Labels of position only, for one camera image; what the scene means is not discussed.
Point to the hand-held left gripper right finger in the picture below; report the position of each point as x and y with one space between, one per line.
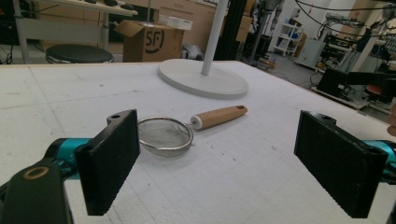
341 163

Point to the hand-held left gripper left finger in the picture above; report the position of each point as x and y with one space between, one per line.
107 161

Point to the black round stool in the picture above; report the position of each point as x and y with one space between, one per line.
79 54

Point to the white cabinet box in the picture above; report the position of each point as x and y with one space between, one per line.
309 53

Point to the brown cardboard box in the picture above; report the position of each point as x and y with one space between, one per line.
149 42

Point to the white lamp stand base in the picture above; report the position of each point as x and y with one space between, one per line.
207 73

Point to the white shelf rack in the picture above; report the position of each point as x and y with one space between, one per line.
288 39

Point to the white desk with metal legs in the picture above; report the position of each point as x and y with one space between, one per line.
62 21

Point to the white storage bin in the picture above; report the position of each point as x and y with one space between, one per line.
176 22

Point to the black metal stand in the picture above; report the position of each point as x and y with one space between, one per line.
232 29

